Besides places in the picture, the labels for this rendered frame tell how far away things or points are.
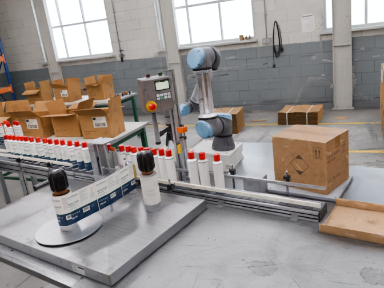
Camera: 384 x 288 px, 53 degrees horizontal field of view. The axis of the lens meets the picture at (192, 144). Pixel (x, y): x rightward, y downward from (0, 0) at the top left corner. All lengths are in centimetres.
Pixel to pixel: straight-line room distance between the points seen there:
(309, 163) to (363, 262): 61
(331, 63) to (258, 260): 601
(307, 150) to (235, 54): 579
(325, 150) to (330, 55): 545
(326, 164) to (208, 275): 80
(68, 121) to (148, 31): 453
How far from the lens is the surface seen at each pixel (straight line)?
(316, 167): 198
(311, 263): 155
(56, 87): 686
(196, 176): 207
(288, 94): 751
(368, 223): 182
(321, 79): 738
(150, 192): 188
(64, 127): 424
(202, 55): 227
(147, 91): 213
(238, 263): 156
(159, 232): 173
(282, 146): 204
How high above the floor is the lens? 171
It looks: 17 degrees down
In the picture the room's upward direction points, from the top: 8 degrees counter-clockwise
